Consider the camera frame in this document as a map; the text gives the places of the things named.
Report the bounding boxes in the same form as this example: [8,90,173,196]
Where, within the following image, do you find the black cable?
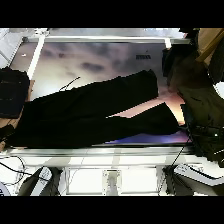
[170,138,194,168]
[0,155,29,186]

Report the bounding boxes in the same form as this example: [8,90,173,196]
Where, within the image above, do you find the black pants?
[5,69,182,150]

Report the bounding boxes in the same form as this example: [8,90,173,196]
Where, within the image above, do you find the silver frame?
[0,33,224,196]

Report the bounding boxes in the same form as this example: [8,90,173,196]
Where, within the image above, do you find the black garment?
[0,66,32,120]

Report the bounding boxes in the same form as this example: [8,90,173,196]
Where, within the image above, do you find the brown clothes hanger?
[195,34,224,64]

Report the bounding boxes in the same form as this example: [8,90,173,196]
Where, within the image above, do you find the heap of clothes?
[161,28,224,168]

